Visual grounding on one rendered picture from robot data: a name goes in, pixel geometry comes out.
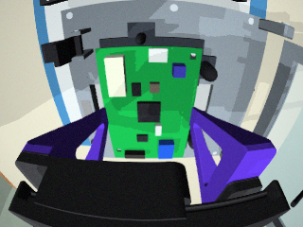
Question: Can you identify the green circuit board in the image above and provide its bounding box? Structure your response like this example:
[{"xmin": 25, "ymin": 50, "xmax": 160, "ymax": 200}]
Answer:
[{"xmin": 96, "ymin": 46, "xmax": 203, "ymax": 159}]

